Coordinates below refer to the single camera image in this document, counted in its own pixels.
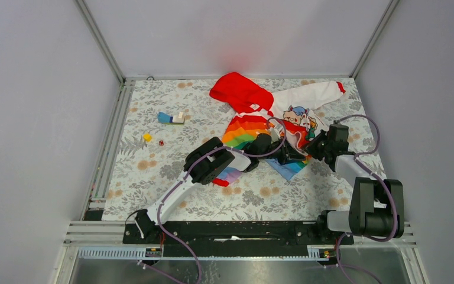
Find grey slotted cable duct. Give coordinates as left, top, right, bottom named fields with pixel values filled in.
left=78, top=247, right=163, bottom=260

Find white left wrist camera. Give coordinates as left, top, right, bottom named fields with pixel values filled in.
left=269, top=125, right=286, bottom=142

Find floral patterned table mat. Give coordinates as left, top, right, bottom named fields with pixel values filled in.
left=101, top=78, right=400, bottom=222

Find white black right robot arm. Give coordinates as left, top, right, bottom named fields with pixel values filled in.
left=305, top=123, right=404, bottom=244

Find blue white toy block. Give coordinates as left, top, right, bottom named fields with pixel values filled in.
left=157, top=112, right=185, bottom=125

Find small yellow cube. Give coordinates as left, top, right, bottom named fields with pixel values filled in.
left=142, top=133, right=153, bottom=143

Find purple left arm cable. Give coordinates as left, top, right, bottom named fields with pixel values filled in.
left=137, top=117, right=288, bottom=284

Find rainbow red white kids jacket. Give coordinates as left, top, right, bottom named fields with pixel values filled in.
left=209, top=72, right=347, bottom=188

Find aluminium frame rails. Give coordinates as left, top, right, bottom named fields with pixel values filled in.
left=50, top=0, right=430, bottom=283

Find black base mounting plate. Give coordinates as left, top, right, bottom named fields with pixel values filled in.
left=122, top=221, right=341, bottom=258

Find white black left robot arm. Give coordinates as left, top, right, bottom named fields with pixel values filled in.
left=135, top=134, right=306, bottom=243

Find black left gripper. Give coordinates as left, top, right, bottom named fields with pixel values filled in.
left=257, top=137, right=304, bottom=166

